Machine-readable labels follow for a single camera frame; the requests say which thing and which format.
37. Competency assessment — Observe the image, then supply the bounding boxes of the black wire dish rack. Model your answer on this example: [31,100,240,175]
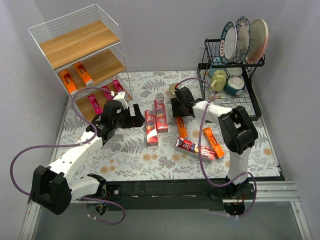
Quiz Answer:
[197,39,265,121]

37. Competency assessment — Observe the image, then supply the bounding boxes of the light blue cup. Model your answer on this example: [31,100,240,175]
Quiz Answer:
[208,56,223,77]

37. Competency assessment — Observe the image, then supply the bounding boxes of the white wire wooden shelf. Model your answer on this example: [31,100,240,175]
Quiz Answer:
[28,4,133,121]

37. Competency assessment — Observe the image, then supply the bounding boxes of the yellow green mug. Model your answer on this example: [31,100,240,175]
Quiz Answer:
[210,69,227,92]

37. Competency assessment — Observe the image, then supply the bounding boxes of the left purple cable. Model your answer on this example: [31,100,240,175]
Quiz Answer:
[9,86,126,225]

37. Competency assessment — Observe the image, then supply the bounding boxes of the red 3D toothpaste box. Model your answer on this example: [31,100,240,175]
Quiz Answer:
[174,137,216,163]
[154,98,169,133]
[144,110,159,147]

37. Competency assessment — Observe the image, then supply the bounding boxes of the pink toothpaste box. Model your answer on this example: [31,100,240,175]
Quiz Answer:
[88,94,103,115]
[101,85,114,101]
[112,79,126,92]

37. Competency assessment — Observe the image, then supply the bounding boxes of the floral table mat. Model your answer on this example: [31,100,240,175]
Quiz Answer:
[59,70,280,181]

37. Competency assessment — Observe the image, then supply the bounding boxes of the cream pink plate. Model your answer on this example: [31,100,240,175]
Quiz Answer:
[246,18,269,64]

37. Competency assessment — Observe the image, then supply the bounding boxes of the white blue patterned bowl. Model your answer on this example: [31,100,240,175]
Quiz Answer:
[224,67,243,79]

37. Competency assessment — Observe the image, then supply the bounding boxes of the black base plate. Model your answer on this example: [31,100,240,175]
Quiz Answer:
[106,179,254,211]

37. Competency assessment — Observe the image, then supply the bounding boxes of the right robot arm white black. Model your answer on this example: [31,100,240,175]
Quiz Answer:
[170,85,258,199]

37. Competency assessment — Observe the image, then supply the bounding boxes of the white plate blue rim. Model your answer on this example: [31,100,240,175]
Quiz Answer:
[219,21,237,65]

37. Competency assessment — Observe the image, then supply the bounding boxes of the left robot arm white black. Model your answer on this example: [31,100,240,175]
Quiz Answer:
[30,100,145,215]

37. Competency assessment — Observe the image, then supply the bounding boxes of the orange toothpaste box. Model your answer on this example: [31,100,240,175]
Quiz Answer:
[176,117,188,139]
[59,69,78,96]
[73,61,94,87]
[202,127,225,159]

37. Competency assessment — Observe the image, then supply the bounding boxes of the aluminium frame rail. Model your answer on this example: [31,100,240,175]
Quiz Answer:
[20,178,312,240]

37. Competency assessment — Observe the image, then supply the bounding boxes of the cream mug black handle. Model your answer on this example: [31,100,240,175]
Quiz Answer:
[169,83,178,96]

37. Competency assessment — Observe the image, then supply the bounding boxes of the teal white bowl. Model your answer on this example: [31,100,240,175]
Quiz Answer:
[224,77,245,96]

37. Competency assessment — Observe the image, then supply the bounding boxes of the blue floral plate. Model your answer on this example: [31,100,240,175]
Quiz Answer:
[235,16,251,63]

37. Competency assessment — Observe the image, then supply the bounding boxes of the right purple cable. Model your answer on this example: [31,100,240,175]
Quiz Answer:
[175,77,257,218]

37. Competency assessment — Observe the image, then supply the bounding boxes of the orange toothpaste box top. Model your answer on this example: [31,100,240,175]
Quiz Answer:
[176,117,188,139]

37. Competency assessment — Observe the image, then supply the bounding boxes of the purple cable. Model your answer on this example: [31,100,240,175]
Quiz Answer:
[9,86,126,225]
[175,77,257,218]

